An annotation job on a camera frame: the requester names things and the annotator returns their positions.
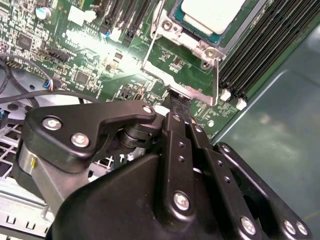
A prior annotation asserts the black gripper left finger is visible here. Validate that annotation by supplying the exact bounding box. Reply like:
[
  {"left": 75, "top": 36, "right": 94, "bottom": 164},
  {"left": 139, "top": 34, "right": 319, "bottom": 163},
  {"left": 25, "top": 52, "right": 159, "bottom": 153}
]
[{"left": 22, "top": 92, "right": 198, "bottom": 226}]

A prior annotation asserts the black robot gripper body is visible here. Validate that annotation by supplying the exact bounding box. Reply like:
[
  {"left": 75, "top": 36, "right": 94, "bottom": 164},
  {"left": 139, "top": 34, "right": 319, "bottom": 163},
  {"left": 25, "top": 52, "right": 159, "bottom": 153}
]
[{"left": 48, "top": 153, "right": 236, "bottom": 240}]

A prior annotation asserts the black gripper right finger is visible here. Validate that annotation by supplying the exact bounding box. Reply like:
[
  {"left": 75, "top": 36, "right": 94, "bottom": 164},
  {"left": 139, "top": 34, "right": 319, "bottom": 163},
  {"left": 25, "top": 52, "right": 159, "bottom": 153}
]
[{"left": 180, "top": 96, "right": 314, "bottom": 240}]

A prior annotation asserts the metal socket cover frame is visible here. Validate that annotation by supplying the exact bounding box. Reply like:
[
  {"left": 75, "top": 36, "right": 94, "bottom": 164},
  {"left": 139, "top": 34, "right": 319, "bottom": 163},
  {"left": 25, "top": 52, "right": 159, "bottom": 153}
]
[{"left": 141, "top": 22, "right": 223, "bottom": 107}]

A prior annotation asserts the metal wire locking lever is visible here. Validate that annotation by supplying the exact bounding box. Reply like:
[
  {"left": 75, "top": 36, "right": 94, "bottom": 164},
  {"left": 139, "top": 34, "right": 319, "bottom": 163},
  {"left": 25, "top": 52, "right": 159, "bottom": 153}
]
[{"left": 151, "top": 0, "right": 162, "bottom": 40}]

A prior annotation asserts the silver topped CPU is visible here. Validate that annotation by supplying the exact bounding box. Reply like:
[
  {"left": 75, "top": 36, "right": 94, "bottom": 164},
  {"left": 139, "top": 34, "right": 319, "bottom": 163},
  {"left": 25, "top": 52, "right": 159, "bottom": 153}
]
[{"left": 172, "top": 0, "right": 248, "bottom": 47}]

